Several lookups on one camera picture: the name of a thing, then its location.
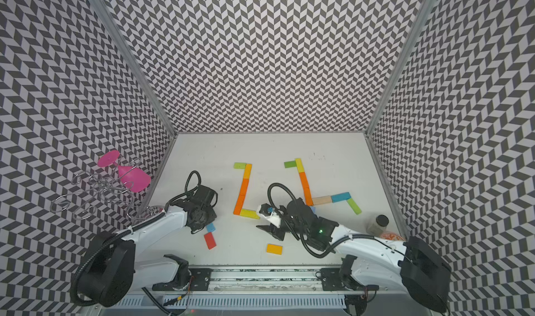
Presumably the yellow-orange bottom block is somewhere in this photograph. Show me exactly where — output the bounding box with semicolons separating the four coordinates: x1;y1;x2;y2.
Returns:
266;244;283;256

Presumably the yellow-orange block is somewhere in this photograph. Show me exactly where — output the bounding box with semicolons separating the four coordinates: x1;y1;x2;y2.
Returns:
266;244;283;256
243;164;252;180

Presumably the yellow-green long block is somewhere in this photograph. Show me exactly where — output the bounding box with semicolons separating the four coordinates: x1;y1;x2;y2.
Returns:
239;209;260;219

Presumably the red small block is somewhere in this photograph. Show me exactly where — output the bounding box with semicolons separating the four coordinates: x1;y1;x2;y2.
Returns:
203;232;217;250

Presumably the orange vertical block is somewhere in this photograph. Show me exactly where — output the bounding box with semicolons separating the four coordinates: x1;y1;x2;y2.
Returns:
240;179;249;196

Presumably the orange diagonal block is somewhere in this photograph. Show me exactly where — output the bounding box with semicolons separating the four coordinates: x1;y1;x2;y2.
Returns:
234;194;245;216

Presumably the natural wood block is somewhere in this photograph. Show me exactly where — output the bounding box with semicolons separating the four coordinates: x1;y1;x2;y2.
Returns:
312;196;332;206

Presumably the light green small block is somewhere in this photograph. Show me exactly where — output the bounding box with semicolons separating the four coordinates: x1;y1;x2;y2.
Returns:
234;162;247;169

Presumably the teal block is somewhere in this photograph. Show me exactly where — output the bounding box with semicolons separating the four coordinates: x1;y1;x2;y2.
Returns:
331;192;351;203

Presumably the yellow block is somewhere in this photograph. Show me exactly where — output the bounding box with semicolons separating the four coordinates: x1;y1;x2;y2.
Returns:
295;158;305;173

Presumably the green long block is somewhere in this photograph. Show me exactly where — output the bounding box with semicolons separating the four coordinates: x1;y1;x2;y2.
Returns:
347;198;362;215

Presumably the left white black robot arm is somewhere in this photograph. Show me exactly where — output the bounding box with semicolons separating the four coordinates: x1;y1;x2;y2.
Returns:
69;171;218;307

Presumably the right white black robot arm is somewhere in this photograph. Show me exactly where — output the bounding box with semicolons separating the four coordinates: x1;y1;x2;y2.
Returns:
257;182;452;315

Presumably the pink plastic wine glass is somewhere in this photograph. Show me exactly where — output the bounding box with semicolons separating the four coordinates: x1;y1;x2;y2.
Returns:
97;150;152;193

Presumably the small dark lidded jar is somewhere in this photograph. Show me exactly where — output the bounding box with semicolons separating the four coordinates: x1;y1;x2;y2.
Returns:
366;214;390;237

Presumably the orange patterned bowl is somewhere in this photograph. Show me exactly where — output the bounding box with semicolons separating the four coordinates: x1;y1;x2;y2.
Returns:
380;232;405;242

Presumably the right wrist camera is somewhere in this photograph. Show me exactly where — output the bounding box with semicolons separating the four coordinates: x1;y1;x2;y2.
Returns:
257;203;281;228

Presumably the aluminium mounting rail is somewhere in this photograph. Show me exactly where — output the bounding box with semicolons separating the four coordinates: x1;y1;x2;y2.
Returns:
98;265;442;296

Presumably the silver wire glass rack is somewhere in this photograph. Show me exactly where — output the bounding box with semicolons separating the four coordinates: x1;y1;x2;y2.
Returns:
50;159;144;223

